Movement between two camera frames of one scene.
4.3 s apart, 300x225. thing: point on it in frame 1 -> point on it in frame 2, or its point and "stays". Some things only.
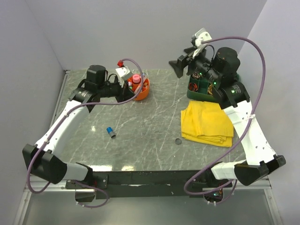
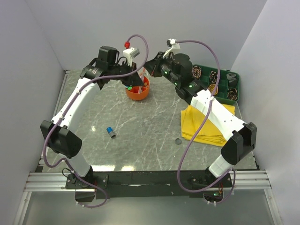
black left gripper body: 115,89 -> 120,70
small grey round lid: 178,141 stays
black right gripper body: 198,64 -> 161,69
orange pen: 138,89 -> 146,82
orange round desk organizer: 144,93 stays
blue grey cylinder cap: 110,132 stays
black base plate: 169,184 stays
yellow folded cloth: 206,122 stays
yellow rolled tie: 210,89 stays
